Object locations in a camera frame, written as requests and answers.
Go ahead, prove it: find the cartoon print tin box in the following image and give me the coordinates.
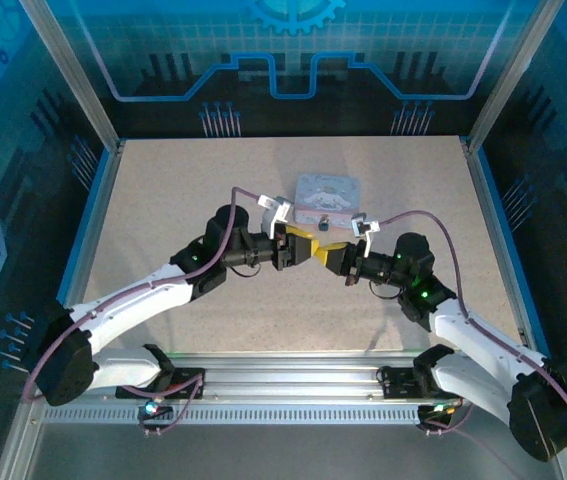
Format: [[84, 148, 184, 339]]
[[292, 172, 363, 229]]

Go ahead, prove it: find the small lit circuit board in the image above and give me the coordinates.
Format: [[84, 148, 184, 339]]
[[137, 399, 174, 422], [416, 400, 459, 425]]

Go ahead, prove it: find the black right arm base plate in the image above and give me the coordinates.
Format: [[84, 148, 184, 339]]
[[379, 364, 432, 401]]

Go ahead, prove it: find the aluminium mounting rail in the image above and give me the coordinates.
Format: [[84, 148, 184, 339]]
[[77, 351, 469, 402]]

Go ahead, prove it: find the aluminium side rail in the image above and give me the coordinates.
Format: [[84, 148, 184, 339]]
[[55, 139, 127, 306], [461, 135, 550, 357]]

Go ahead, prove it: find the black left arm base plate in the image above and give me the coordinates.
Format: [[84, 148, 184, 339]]
[[115, 367, 207, 401]]

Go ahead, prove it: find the slotted grey cable duct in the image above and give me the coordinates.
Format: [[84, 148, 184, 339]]
[[41, 405, 427, 426]]

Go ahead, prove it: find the aluminium frame post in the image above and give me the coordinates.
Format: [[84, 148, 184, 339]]
[[466, 0, 567, 151], [18, 0, 125, 151]]

